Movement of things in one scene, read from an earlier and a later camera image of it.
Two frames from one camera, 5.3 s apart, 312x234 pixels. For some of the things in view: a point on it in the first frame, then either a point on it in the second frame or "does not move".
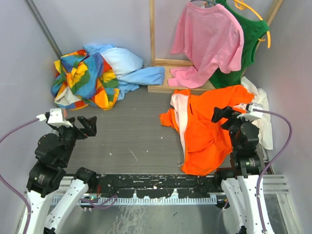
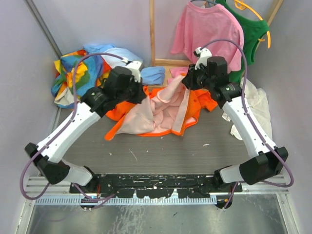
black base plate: [156, 185] does not move
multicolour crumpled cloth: [82, 79] does not move
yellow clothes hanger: [241, 6] does not move
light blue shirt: [127, 68] does not move
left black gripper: [89, 126] to [141, 94]
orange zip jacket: [205, 145] to [174, 110]
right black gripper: [225, 112] to [188, 80]
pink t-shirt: [211, 38] does not move
